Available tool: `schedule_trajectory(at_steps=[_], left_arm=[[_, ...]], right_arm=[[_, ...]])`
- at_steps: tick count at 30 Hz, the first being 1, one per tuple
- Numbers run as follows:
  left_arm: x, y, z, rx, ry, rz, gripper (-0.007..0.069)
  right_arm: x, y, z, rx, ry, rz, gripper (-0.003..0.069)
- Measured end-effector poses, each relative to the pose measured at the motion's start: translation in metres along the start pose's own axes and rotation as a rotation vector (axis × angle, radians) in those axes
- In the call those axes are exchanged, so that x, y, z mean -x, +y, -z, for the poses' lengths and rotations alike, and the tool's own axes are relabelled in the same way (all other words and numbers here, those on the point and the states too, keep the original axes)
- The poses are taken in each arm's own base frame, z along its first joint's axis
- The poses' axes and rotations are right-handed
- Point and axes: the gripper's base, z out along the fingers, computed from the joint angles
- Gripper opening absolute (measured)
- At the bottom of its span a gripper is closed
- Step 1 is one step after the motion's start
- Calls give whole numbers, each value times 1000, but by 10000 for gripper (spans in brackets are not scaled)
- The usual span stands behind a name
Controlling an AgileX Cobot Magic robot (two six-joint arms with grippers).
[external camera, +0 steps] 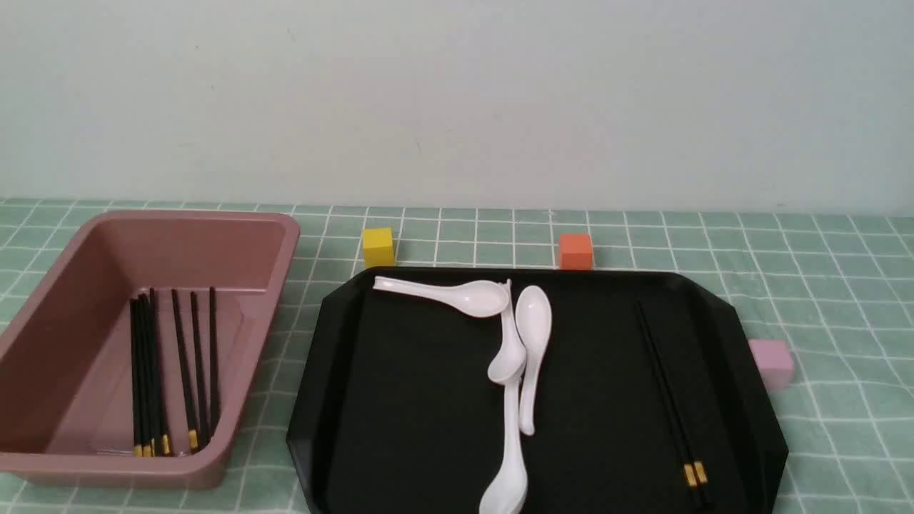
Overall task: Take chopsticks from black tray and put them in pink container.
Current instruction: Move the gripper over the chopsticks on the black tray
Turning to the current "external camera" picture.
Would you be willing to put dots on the orange cube block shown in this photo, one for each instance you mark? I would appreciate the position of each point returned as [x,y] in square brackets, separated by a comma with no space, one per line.
[575,252]

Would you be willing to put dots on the white spoon right upright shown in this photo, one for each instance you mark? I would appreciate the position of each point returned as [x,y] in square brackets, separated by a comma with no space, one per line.
[533,315]

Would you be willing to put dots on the pink cube block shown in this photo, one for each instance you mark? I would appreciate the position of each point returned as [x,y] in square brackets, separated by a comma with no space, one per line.
[774,362]

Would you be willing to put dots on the pink plastic bin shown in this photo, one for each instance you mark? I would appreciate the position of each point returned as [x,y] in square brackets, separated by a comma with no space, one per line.
[67,393]

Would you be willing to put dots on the white spoon middle small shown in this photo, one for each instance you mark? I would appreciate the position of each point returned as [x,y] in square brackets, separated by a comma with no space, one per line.
[510,359]

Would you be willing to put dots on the white spoon lying horizontal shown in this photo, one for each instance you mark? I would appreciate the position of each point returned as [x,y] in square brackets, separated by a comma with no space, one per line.
[480,299]

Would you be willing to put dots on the white spoon bottom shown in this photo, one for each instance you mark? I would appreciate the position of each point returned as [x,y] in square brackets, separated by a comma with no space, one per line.
[506,493]

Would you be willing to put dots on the black plastic tray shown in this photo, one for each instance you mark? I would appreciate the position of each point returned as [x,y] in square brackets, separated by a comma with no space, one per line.
[395,412]

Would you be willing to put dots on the black chopstick in bin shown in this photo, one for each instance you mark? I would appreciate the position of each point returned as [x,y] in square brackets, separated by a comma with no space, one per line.
[156,368]
[214,405]
[150,439]
[202,404]
[190,411]
[136,378]

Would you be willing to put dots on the green checkered tablecloth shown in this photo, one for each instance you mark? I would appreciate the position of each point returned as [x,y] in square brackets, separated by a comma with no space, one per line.
[838,288]

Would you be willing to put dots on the yellow cube block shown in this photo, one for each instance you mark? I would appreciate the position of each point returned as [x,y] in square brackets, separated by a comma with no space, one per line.
[378,247]

